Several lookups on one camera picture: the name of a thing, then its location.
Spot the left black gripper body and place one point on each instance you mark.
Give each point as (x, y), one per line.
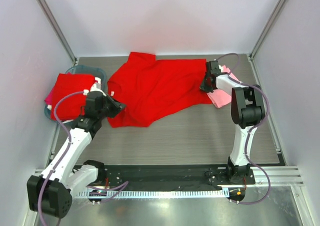
(102, 112)

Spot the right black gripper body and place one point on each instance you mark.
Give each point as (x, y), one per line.
(207, 80)

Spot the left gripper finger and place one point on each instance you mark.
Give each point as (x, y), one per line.
(114, 104)
(113, 112)

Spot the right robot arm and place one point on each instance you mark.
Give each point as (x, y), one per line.
(247, 111)

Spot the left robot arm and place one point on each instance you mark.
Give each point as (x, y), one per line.
(53, 190)

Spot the stack of folded clothes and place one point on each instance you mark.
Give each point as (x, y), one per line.
(50, 98)

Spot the folded pink t-shirt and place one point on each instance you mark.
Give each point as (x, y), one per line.
(220, 98)

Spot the teal plastic basket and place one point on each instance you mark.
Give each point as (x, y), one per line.
(79, 69)

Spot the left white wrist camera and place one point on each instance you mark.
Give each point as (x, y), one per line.
(95, 87)

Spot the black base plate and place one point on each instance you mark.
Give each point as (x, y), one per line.
(175, 175)

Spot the slotted cable duct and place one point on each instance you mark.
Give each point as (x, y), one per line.
(87, 194)

